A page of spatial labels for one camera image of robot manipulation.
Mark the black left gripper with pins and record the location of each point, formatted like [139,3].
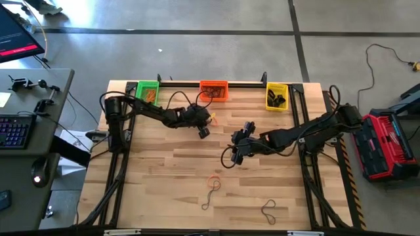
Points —
[197,116]

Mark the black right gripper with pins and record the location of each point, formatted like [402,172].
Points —
[251,147]

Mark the wide black rubber band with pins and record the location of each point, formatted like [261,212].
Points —
[274,102]
[278,103]
[270,95]
[269,102]
[281,98]

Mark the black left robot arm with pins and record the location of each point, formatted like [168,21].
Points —
[147,109]

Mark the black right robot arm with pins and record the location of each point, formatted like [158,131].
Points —
[295,134]

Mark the orange plastic basket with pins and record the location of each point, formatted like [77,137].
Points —
[203,98]

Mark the green plastic basket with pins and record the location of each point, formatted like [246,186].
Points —
[140,95]

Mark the yellow plastic basket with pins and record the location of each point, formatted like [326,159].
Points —
[278,86]

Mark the yellow black hazard tape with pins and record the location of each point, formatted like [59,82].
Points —
[352,190]

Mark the white paper sheet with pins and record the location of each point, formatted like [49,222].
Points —
[73,137]

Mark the red black tool case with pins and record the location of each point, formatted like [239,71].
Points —
[380,147]

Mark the black desk clamp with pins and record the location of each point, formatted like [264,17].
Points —
[19,82]
[41,105]

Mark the black computer mouse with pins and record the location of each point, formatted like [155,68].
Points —
[40,170]

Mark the small metal clamp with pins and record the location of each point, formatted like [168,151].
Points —
[49,212]

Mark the blue black equipment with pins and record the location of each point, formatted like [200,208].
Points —
[411,98]

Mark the black backlit keyboard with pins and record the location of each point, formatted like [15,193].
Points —
[16,131]

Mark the grey desk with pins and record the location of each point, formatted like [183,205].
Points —
[19,164]

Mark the yellow plug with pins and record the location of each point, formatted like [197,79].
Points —
[416,66]

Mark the person's shoe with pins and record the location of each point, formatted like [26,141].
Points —
[49,7]

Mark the pale paper note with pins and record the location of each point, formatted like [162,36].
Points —
[4,99]

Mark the black computer monitor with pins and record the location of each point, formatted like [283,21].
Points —
[16,36]

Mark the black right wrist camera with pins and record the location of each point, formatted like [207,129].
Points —
[249,127]

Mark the black rail post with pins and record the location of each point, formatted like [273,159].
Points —
[159,78]
[264,77]

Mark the black frame corner bracket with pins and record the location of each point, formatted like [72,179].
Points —
[298,88]
[130,86]

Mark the white metal bracket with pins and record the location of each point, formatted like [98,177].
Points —
[121,232]
[305,233]

